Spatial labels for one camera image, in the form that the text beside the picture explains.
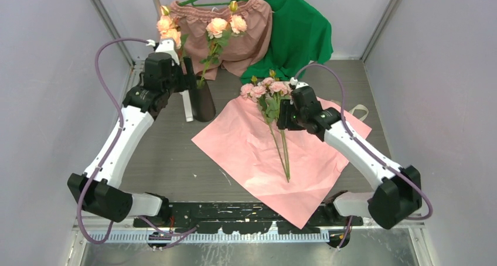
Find green t-shirt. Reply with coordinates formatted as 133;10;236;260
240;0;333;84

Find silver clothes rack pole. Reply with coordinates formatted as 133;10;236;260
152;0;193;122

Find purple cable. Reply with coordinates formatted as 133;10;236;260
293;63;434;250
76;37;199;250

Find black conical vase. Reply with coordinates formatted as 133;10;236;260
189;77;216;122

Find peach rose stem with bud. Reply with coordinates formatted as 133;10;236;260
156;5;189;73

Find cream printed ribbon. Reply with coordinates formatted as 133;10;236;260
332;100;369;122

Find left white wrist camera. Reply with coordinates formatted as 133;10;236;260
155;38;180;65

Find pink paper bouquet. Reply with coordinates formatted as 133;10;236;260
192;97;349;229

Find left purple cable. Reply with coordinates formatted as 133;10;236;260
76;37;199;250

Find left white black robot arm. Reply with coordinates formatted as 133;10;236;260
67;52;196;227

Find pink rose stems bunch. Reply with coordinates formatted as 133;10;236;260
240;70;291;182

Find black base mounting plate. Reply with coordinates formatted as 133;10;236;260
149;202;348;234

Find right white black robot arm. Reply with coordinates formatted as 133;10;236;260
277;83;422;230

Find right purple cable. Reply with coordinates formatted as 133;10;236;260
293;63;434;250

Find pink shorts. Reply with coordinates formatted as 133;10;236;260
169;0;273;80

